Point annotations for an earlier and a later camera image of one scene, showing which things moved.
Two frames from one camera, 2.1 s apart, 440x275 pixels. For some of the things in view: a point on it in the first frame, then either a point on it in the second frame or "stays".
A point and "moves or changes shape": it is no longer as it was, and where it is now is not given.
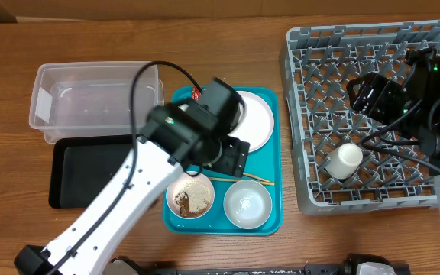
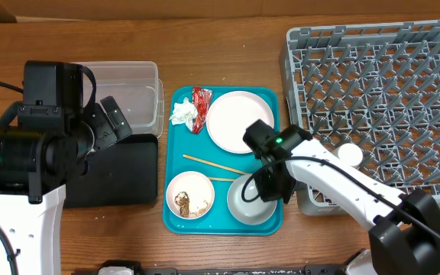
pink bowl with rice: x=190 y=197 stays
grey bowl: x=247 y=204 moves or changes shape
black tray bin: x=82 y=167 stays
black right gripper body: x=386 y=104 to x=275 y=182
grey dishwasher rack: x=319 y=63 stays
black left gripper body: x=232 y=157 to x=103 y=132
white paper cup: x=342 y=162 stays
